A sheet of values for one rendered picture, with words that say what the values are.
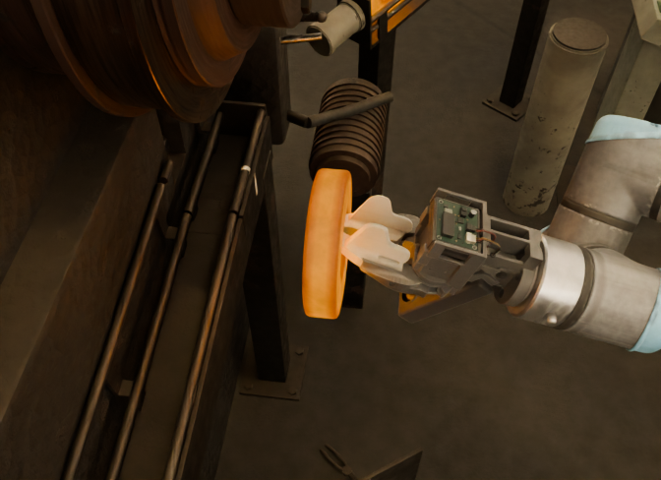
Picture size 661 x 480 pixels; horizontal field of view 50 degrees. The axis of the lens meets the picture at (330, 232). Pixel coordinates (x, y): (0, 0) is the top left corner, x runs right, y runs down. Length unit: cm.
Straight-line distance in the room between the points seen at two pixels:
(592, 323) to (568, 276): 6
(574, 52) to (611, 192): 72
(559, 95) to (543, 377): 61
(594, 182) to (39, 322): 60
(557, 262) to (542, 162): 103
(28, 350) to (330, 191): 30
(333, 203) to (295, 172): 127
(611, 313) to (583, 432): 87
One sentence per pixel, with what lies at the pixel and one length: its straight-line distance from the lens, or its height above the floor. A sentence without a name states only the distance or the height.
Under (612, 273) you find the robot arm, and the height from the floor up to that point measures 83.
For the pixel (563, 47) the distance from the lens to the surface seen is 156.
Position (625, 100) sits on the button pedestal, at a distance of 172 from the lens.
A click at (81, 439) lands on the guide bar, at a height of 73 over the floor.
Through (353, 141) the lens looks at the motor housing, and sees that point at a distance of 126.
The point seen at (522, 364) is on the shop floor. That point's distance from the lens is 165.
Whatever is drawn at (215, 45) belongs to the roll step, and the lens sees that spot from 66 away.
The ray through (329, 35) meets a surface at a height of 69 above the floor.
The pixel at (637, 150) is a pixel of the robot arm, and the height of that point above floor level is 85.
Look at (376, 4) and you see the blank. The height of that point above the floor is 68.
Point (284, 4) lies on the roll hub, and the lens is 65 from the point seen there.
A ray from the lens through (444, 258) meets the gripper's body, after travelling 69.
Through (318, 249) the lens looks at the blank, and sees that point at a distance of 67.
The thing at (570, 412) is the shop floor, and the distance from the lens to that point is 163.
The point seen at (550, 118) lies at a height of 34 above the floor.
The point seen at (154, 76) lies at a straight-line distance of 59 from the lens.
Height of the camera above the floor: 141
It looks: 51 degrees down
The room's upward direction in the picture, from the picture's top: straight up
